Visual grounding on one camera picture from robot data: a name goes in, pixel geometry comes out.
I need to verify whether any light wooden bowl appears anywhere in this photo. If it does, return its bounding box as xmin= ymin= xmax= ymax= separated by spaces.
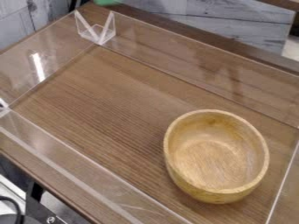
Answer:
xmin=163 ymin=109 xmax=270 ymax=204

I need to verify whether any black cable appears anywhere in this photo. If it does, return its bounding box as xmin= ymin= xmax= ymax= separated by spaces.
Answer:
xmin=0 ymin=195 xmax=25 ymax=224

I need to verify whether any clear acrylic tray wall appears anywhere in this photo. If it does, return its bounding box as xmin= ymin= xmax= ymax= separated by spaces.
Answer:
xmin=0 ymin=97 xmax=193 ymax=224

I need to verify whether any black table leg frame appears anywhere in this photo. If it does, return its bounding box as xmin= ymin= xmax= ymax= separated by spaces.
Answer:
xmin=26 ymin=181 xmax=77 ymax=224

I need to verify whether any clear acrylic corner bracket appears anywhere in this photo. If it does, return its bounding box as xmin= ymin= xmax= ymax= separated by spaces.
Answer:
xmin=74 ymin=10 xmax=117 ymax=46

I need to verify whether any green rectangular block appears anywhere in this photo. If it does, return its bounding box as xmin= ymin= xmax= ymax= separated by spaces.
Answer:
xmin=94 ymin=0 xmax=123 ymax=6

